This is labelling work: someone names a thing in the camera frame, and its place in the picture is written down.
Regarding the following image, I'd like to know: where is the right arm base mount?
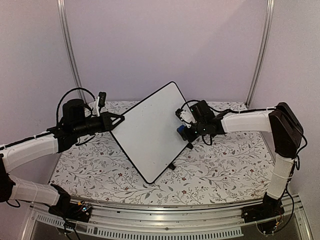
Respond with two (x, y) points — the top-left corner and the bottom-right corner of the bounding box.
(241, 194), (285, 235)

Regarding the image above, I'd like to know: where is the floral patterned table mat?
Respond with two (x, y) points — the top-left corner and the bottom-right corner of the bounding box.
(48, 100), (276, 206)

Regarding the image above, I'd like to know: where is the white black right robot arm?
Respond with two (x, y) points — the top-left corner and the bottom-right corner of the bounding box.
(175, 100), (308, 218)

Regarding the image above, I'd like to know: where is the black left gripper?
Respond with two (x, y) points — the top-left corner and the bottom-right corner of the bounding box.
(73, 111), (126, 138)

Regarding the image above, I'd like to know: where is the black whiteboard stand foot right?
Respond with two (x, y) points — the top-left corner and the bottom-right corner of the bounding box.
(186, 143), (193, 150)

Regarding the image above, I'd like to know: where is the black whiteboard stand foot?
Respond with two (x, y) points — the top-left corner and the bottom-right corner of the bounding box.
(186, 143), (193, 150)
(168, 163), (176, 171)

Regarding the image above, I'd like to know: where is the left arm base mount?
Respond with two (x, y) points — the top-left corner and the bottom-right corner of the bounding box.
(48, 184), (92, 223)

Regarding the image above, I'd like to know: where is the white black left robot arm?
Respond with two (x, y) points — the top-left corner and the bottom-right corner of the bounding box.
(0, 98), (125, 217)

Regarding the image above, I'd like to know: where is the blue whiteboard eraser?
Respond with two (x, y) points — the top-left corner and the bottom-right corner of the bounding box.
(177, 125), (186, 136)

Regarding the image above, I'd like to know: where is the white whiteboard black frame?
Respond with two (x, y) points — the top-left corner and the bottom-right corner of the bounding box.
(111, 81), (188, 184)

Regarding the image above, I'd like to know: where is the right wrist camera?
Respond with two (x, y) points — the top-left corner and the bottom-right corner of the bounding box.
(175, 100), (216, 128)

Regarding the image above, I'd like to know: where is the aluminium corner post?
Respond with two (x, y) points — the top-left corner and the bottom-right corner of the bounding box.
(56, 0), (83, 88)
(245, 0), (275, 107)

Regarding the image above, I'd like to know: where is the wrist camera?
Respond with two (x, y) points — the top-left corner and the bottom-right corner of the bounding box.
(175, 100), (216, 128)
(92, 91), (107, 117)

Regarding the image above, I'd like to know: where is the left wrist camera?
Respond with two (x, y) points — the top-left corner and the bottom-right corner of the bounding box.
(92, 91), (107, 117)

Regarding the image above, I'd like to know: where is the black whiteboard stand foot left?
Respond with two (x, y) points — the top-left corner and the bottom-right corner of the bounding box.
(168, 163), (176, 171)

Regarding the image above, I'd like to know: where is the right aluminium corner post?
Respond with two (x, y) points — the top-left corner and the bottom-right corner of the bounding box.
(245, 0), (275, 107)

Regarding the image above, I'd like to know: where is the left aluminium corner post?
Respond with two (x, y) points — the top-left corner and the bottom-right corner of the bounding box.
(56, 0), (83, 88)

